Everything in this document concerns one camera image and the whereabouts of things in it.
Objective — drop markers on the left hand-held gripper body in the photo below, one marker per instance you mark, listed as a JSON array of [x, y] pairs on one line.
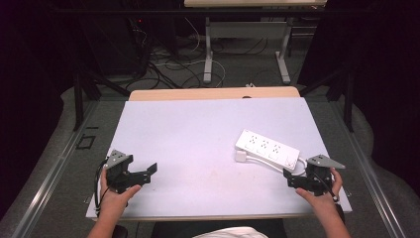
[[119, 173]]

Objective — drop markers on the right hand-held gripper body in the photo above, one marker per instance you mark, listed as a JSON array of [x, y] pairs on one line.
[[315, 178]]

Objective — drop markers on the person's right hand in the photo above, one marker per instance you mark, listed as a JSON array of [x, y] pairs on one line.
[[322, 200]]

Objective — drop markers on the person's left hand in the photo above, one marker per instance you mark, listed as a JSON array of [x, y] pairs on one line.
[[115, 198]]

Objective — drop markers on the white power strip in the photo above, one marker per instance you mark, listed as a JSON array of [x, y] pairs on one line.
[[268, 149]]

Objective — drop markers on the white plug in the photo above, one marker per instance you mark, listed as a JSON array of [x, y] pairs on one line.
[[240, 156]]

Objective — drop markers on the person's dark pants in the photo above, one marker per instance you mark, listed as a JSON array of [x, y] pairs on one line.
[[178, 229]]

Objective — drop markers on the person's white shirt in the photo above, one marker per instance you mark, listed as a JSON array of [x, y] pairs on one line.
[[231, 232]]

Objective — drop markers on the black metal stand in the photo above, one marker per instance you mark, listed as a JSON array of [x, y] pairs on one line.
[[346, 95], [82, 95]]

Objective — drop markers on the metal floor rail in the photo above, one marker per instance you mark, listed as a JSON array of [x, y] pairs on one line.
[[49, 178], [369, 178]]

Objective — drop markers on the white metal frame desk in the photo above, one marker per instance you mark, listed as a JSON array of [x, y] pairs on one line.
[[246, 29]]

